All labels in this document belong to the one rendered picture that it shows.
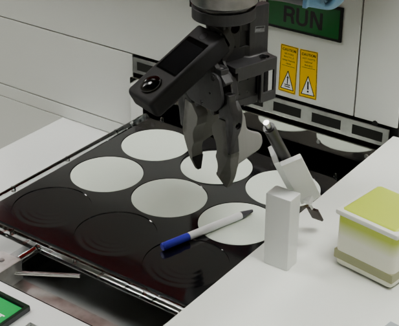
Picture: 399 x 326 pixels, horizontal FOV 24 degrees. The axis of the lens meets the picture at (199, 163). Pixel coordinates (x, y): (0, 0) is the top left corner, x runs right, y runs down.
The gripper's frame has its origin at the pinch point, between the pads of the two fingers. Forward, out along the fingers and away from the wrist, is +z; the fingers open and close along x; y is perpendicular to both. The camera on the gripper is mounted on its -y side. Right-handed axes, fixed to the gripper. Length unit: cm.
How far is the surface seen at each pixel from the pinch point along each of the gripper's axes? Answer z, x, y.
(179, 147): 8.7, 20.4, 10.6
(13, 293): 2.7, -4.7, -28.4
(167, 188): 8.7, 11.7, 2.3
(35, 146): 17, 47, 1
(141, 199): 8.7, 11.4, -2.0
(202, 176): 8.6, 11.4, 7.9
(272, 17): -10.2, 14.1, 22.0
